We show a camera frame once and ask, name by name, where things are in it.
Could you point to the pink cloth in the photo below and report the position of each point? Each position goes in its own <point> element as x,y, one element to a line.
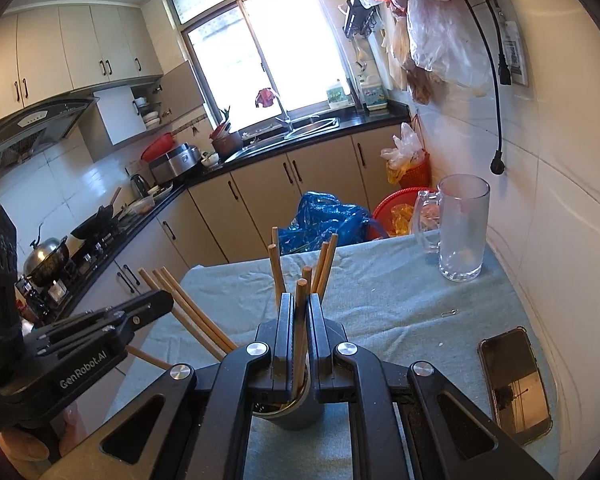
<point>265,97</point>

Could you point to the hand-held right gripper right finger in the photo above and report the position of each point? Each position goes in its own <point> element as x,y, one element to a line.
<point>316,320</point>

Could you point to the white plastic bag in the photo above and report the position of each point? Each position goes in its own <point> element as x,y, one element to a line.
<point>405,147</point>

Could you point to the grey range hood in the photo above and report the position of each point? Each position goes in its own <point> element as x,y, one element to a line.
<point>35,130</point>

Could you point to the steel faucet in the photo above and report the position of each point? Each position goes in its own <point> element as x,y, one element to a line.
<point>282,112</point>

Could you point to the detergent bottle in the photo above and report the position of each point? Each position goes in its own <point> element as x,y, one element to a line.
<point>372,92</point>
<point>337,95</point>

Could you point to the thin wooden chopstick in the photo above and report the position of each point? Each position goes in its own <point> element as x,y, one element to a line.
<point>306,280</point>
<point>150,357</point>

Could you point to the blue plastic bag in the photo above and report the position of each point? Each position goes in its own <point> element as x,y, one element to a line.
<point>330,215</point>

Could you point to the kitchen window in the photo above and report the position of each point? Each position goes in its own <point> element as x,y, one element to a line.
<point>270,50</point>

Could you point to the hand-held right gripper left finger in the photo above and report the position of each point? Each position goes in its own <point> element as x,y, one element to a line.
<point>285,320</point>

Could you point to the black electric kettle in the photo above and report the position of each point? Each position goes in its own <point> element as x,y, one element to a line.
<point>139,185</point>

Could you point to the red plastic basin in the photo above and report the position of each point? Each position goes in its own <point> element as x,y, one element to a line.
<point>382,210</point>

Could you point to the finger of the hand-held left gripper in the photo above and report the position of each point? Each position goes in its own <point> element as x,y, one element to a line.
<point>130,317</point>

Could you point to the clear glass mug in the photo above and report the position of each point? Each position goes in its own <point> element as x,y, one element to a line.
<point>460,240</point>

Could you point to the metal paper clip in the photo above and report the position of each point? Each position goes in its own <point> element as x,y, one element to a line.
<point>450,313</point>

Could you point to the hanging clear plastic bags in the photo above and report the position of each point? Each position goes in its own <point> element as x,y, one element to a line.
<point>430,25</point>

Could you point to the beige cabinets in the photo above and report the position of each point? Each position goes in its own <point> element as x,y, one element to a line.
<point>320,170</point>
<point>80,50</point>

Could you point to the teal table cloth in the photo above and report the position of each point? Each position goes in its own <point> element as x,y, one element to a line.
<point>390,300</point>

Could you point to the stacked white dishes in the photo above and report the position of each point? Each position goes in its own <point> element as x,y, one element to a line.
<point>147,112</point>

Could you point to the gas stove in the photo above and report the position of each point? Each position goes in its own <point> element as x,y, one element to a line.
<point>87,255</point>

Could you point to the steel pot with lid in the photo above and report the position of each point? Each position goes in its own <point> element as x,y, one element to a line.
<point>45,257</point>

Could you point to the red plastic lid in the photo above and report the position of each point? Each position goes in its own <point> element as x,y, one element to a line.
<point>155,149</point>

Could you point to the brown clay pot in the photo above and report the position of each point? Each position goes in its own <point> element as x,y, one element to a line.
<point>227,144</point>

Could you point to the dark wooden chopstick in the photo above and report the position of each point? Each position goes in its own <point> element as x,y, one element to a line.
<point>275,237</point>

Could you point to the beige lower cabinets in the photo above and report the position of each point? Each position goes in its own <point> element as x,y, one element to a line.
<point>320,170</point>

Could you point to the yellow plastic bag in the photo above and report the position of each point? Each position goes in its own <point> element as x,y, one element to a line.
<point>402,220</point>

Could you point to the black countertop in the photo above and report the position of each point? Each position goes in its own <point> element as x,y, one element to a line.
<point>370,119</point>

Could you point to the open wall cabinet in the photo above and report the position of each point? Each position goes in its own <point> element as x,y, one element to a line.
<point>180,90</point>

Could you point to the black wok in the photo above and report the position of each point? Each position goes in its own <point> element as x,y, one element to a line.
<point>95,222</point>

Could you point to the silver rice cooker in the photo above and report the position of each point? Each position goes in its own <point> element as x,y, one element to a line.
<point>175,162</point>

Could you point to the black smartphone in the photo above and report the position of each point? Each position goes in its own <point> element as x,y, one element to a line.
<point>515,385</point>

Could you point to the red plastic basket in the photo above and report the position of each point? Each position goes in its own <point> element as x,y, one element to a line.
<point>415,175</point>

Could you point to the beige upper cabinets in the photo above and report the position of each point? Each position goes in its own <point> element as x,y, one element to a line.
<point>80,50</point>

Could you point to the steel sink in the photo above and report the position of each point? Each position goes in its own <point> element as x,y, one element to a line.
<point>305,127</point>

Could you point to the person's left hand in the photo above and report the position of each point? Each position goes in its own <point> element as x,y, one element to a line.
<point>22,445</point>

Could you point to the dark grey chopstick holder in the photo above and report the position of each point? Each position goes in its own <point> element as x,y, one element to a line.
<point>290,417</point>

